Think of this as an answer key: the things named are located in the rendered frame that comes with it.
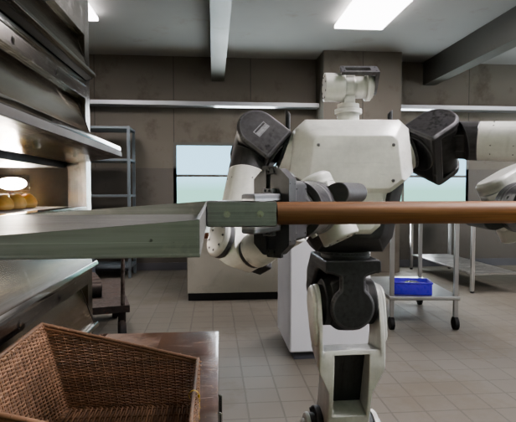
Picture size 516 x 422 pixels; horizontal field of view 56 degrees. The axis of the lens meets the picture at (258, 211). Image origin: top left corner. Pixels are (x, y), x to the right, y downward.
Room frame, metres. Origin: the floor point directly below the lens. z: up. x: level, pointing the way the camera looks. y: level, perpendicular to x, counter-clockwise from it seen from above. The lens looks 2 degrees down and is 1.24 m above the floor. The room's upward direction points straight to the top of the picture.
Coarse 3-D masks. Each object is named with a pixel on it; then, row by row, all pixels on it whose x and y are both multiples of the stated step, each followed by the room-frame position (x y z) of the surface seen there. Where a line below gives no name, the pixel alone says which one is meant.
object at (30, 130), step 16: (0, 112) 0.92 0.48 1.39; (16, 112) 0.99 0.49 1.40; (0, 128) 1.05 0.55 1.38; (16, 128) 1.08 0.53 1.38; (32, 128) 1.10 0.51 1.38; (48, 128) 1.17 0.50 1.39; (0, 144) 1.26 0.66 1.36; (16, 144) 1.30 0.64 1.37; (32, 144) 1.34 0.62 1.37; (48, 144) 1.38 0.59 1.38; (64, 144) 1.43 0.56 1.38; (80, 144) 1.48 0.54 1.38; (96, 144) 1.64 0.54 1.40; (64, 160) 1.86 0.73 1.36; (80, 160) 1.94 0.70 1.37; (96, 160) 2.03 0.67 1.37
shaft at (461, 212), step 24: (288, 216) 0.62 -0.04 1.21; (312, 216) 0.62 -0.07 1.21; (336, 216) 0.63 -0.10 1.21; (360, 216) 0.63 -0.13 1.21; (384, 216) 0.63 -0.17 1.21; (408, 216) 0.64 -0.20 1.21; (432, 216) 0.64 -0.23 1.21; (456, 216) 0.64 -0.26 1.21; (480, 216) 0.65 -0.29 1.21; (504, 216) 0.65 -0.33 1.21
